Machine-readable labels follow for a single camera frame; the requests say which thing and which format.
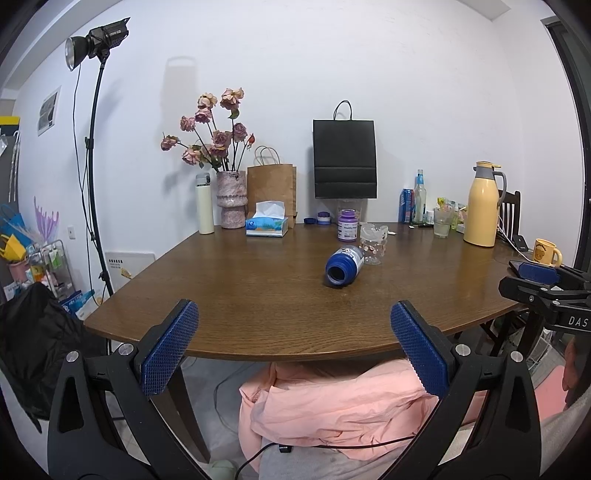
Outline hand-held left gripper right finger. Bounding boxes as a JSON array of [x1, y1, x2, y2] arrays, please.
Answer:
[[390, 300, 543, 480]]

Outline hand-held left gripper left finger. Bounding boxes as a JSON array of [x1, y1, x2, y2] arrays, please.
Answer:
[[47, 299, 209, 480]]

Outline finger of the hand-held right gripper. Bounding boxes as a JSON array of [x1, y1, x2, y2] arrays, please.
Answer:
[[499, 276, 565, 309], [509, 260, 591, 291]]

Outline blue cup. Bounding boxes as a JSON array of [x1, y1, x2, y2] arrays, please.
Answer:
[[325, 245, 365, 288]]

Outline person's right forearm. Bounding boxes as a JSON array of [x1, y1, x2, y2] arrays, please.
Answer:
[[538, 392, 591, 480]]

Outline patterned clear glass cup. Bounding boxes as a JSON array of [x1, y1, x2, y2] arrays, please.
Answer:
[[359, 223, 387, 266]]

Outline person's right hand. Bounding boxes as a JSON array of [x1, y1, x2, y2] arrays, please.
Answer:
[[562, 339, 591, 411]]

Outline yellow mug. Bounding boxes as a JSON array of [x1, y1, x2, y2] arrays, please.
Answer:
[[534, 239, 564, 267]]

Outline wooden table leg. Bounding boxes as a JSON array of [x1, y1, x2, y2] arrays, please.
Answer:
[[152, 364, 212, 464]]

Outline dark wooden chair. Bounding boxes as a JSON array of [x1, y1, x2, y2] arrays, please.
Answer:
[[496, 190, 522, 241]]

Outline yellow thermal jug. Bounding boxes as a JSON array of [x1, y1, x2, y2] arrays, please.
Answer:
[[462, 161, 507, 247]]

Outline white panel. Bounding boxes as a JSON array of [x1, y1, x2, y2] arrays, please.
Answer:
[[104, 250, 156, 296]]

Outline pink jacket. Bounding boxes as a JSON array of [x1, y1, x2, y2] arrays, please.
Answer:
[[239, 357, 490, 461]]

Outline blue packets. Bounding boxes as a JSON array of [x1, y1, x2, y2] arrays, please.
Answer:
[[60, 288, 105, 319]]

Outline drinking glass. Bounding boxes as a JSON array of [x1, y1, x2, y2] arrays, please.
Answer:
[[433, 208, 452, 239]]

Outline black jacket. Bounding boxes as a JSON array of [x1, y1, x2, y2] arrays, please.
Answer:
[[0, 281, 109, 432]]

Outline green ball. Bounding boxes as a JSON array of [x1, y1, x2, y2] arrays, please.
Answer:
[[209, 460, 238, 480]]

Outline clear glass bottle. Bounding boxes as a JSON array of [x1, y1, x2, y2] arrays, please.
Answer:
[[413, 169, 427, 226]]

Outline blue drink can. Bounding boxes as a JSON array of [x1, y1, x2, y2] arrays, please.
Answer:
[[398, 188, 415, 224]]

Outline purple supplement bottle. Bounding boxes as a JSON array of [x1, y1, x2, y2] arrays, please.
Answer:
[[337, 209, 360, 243]]

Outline white thermos bottle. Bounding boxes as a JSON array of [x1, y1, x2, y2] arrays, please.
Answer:
[[195, 173, 216, 235]]

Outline blue tissue box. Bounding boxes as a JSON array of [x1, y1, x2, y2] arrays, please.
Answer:
[[246, 200, 290, 238]]

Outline pink marbled vase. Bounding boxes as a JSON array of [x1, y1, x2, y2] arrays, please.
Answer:
[[216, 170, 247, 229]]

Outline clear plastic container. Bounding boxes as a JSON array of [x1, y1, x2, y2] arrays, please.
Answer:
[[337, 198, 365, 223]]

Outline yellow bag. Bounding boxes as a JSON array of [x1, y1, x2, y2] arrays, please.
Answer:
[[0, 233, 29, 263]]

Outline brown paper bag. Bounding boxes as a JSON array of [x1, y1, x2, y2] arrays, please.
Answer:
[[246, 146, 298, 228]]

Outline black paper bag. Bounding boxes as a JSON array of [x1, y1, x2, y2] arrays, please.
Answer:
[[312, 100, 379, 200]]

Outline dried pink roses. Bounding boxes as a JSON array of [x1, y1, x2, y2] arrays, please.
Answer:
[[160, 87, 256, 173]]

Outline black studio light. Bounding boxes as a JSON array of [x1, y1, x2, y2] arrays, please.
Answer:
[[65, 17, 131, 72]]

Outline black cable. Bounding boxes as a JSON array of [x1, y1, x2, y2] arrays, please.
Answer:
[[235, 434, 421, 480]]

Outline wire storage rack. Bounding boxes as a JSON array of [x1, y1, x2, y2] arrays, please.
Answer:
[[28, 239, 77, 301]]

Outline wall poster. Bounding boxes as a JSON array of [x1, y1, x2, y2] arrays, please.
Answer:
[[36, 86, 62, 137]]

